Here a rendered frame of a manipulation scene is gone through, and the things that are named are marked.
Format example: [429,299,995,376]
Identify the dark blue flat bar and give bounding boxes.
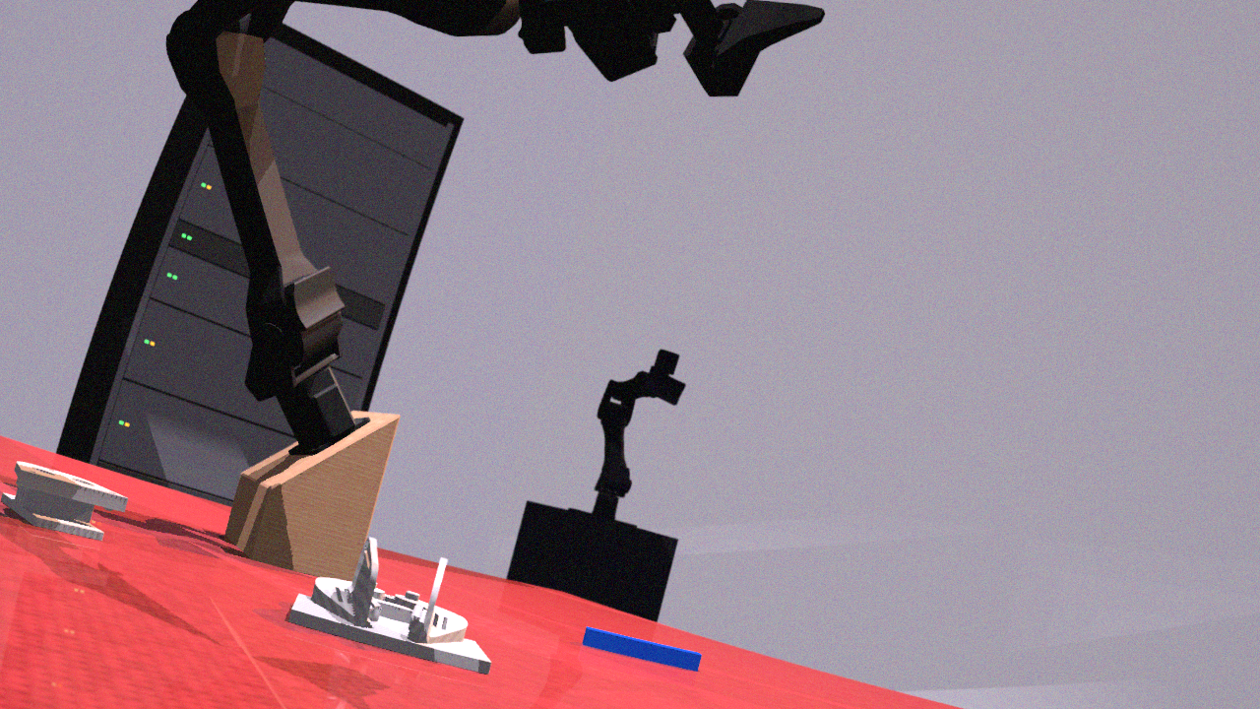
[582,627,702,672]

